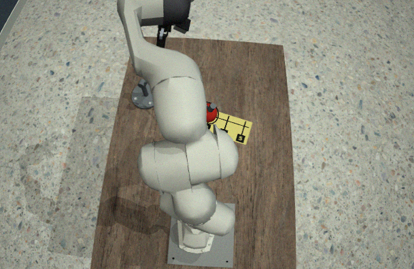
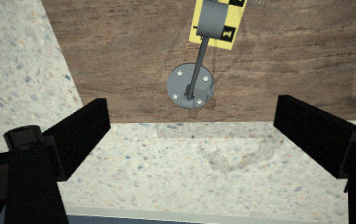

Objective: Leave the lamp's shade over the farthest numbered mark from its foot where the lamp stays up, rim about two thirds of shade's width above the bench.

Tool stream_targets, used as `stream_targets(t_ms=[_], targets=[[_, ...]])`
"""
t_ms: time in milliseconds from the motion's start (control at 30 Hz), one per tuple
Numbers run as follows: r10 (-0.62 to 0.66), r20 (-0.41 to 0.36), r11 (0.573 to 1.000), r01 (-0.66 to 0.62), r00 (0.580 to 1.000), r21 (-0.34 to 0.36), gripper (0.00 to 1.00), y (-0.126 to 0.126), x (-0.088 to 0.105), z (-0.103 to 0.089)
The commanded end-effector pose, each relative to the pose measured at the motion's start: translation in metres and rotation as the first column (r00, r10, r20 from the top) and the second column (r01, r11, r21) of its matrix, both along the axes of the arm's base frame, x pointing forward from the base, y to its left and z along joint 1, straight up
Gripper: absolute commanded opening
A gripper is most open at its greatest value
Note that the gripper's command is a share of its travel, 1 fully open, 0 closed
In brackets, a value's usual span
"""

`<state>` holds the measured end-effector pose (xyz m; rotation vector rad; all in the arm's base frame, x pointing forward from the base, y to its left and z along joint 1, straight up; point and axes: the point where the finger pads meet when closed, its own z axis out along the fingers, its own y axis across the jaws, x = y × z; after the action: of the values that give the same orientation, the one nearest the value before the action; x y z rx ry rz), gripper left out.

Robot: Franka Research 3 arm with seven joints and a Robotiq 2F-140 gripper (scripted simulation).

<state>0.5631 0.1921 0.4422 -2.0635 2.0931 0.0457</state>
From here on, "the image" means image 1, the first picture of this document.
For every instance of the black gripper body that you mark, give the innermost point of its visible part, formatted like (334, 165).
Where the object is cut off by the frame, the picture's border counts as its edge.
(164, 27)

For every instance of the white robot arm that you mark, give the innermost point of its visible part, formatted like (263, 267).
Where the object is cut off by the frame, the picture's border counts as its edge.
(180, 107)

